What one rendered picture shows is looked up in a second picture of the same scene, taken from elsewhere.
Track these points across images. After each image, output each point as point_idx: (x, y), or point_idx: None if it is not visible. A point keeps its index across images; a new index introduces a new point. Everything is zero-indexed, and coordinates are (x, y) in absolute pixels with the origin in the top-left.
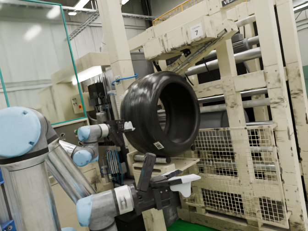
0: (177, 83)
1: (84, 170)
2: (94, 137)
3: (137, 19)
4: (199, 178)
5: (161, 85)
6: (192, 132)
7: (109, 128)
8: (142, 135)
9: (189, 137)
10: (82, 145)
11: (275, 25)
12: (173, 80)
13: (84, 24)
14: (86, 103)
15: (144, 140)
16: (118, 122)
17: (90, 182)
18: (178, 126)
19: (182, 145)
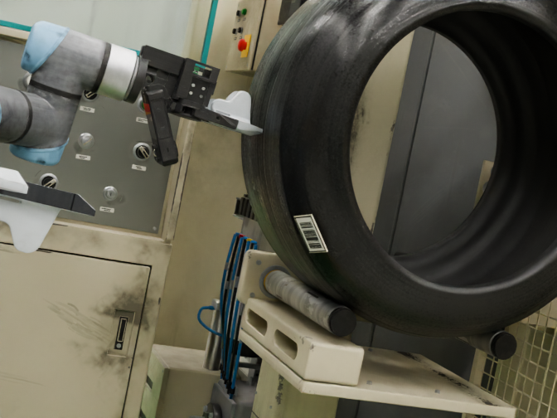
0: (538, 30)
1: (105, 252)
2: (66, 76)
3: None
4: (17, 189)
5: (433, 1)
6: (521, 272)
7: (142, 72)
8: (271, 167)
9: (491, 285)
10: (145, 162)
11: None
12: (510, 7)
13: None
14: (268, 42)
15: (272, 191)
16: (188, 70)
17: (107, 305)
18: (516, 247)
19: (431, 297)
